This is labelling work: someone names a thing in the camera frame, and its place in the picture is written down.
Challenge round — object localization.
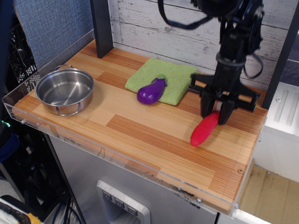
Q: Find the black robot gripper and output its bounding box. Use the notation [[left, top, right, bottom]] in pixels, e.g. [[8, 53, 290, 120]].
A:
[[189, 61, 260, 125]]

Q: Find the red handled metal fork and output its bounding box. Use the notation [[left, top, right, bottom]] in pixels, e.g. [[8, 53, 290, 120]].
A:
[[190, 103, 222, 147]]

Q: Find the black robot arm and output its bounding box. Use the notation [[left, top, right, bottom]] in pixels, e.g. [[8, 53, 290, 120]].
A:
[[189, 0, 264, 125]]

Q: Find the green folded cloth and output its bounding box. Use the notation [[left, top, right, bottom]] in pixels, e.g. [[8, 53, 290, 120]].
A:
[[125, 58, 198, 105]]

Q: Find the purple toy eggplant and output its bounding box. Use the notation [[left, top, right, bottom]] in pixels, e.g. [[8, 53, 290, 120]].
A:
[[136, 74, 167, 105]]

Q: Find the white toy sink counter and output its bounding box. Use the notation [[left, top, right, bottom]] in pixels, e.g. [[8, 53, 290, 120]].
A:
[[253, 82, 299, 182]]

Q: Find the clear acrylic table guard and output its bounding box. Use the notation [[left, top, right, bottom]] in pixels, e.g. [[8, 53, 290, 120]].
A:
[[5, 42, 267, 216]]

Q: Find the stainless steel pot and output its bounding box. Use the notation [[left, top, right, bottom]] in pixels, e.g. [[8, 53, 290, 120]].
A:
[[35, 64, 94, 116]]

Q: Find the black plastic crate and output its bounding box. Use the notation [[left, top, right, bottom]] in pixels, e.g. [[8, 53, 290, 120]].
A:
[[7, 24, 37, 87]]

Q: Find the yellow object bottom left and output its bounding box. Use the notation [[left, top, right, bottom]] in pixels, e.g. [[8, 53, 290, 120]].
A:
[[23, 213, 43, 224]]

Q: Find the dark grey right post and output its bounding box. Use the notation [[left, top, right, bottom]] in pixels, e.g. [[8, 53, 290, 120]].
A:
[[262, 3, 299, 109]]

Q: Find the dark grey post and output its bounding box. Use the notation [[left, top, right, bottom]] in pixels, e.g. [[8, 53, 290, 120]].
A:
[[262, 3, 299, 109], [90, 0, 114, 58]]

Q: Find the dark grey left post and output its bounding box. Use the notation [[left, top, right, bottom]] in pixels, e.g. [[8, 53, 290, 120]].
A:
[[90, 0, 114, 58]]

